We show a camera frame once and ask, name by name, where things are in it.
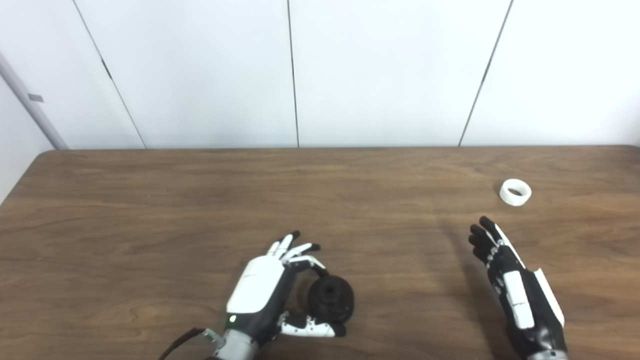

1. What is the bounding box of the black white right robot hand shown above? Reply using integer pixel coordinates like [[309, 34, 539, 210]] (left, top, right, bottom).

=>
[[468, 216, 568, 358]]

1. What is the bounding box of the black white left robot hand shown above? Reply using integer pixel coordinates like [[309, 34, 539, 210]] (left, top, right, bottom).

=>
[[226, 230, 347, 346]]

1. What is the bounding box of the round black plastic part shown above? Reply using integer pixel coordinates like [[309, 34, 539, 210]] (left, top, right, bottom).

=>
[[307, 276, 356, 324]]

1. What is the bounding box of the white plastic ring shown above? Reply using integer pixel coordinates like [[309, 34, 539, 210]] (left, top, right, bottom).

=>
[[499, 179, 533, 207]]

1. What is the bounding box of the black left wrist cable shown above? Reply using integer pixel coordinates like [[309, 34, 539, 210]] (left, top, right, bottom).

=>
[[159, 327, 222, 360]]

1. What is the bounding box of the grey wall corner post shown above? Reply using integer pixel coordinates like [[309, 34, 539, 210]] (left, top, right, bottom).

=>
[[0, 50, 69, 150]]

